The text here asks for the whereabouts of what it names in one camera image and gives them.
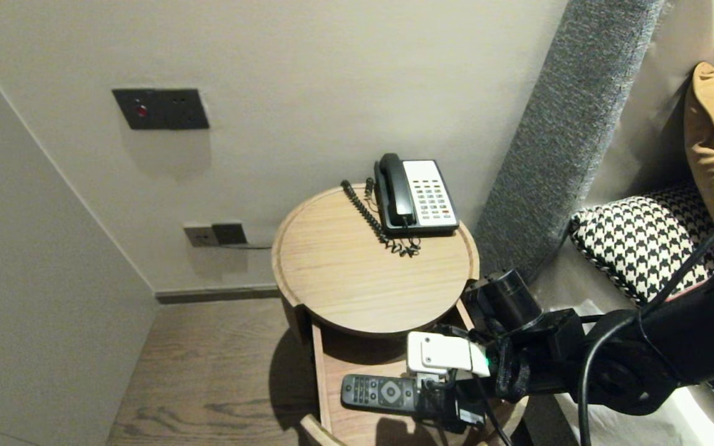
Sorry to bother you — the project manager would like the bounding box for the black tv remote control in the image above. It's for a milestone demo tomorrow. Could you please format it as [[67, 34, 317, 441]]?
[[340, 374, 426, 414]]

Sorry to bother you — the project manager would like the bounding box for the round wooden bedside table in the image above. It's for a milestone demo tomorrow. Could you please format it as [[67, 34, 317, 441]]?
[[298, 299, 528, 446]]

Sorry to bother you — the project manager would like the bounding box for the black white houndstooth pillow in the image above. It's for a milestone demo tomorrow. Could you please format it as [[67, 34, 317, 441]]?
[[568, 181, 714, 428]]

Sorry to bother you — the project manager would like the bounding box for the round wooden nightstand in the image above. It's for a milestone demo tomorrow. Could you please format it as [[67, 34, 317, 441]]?
[[271, 184, 480, 348]]

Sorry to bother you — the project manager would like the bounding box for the black and white telephone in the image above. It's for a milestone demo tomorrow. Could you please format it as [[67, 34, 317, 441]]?
[[373, 159, 460, 236]]

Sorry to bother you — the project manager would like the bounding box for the grey fabric headboard edge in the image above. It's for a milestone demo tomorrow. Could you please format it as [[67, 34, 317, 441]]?
[[469, 0, 666, 326]]

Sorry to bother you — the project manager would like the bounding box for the black telephone handset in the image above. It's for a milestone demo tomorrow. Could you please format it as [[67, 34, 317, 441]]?
[[378, 153, 415, 227]]

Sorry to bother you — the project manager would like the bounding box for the grey baseboard strip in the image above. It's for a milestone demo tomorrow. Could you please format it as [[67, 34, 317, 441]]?
[[156, 284, 281, 305]]

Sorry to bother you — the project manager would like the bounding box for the beige padded headboard panel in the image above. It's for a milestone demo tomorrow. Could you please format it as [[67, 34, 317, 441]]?
[[580, 0, 714, 208]]

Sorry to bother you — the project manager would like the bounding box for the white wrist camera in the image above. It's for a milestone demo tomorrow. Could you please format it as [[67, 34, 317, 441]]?
[[407, 331, 491, 378]]

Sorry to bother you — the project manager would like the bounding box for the black coiled telephone cord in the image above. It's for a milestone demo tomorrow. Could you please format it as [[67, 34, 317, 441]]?
[[340, 178, 421, 258]]

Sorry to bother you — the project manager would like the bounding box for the beige wall socket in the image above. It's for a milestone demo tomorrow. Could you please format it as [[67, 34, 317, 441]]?
[[183, 225, 219, 249]]

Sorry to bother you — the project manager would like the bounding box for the dark wall switch panel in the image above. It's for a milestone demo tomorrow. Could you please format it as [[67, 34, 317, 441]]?
[[112, 88, 210, 131]]

